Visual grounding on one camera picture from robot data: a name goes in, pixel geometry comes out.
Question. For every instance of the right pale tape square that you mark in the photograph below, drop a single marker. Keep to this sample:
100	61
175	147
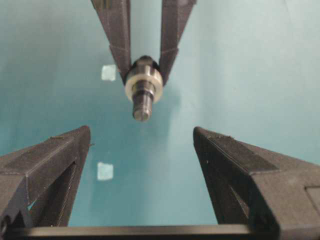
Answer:
108	72

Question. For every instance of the dark metal threaded shaft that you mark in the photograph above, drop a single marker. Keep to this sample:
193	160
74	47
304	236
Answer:
142	102

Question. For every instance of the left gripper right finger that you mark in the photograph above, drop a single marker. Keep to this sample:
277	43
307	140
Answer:
266	190

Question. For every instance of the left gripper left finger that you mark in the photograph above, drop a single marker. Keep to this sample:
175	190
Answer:
39	183

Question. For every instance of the pale tape square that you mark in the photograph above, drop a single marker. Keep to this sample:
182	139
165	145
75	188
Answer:
108	72
105	171

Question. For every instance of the middle pale tape square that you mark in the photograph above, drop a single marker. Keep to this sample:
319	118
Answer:
105	171

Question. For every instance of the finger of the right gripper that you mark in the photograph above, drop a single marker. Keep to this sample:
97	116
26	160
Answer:
115	18
174	18

